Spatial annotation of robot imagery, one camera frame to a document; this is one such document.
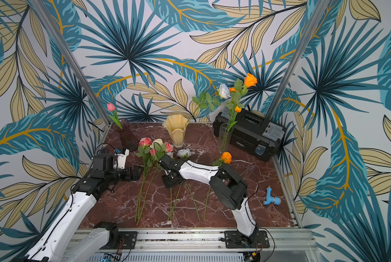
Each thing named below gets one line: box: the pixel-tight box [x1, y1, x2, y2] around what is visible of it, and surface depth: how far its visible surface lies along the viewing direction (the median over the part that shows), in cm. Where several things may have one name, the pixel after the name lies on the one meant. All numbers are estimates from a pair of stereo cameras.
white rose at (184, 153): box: [176, 148, 192, 159], surface depth 100 cm
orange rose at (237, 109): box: [227, 105, 242, 132], surface depth 91 cm
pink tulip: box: [107, 102, 123, 130], surface depth 91 cm
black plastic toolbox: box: [212, 109, 285, 162], surface depth 96 cm
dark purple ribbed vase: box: [111, 118, 140, 152], surface depth 97 cm
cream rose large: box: [149, 138, 164, 146], surface depth 105 cm
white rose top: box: [191, 83, 232, 114], surface depth 81 cm
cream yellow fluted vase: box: [162, 114, 189, 149], surface depth 97 cm
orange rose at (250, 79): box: [226, 72, 258, 132], surface depth 81 cm
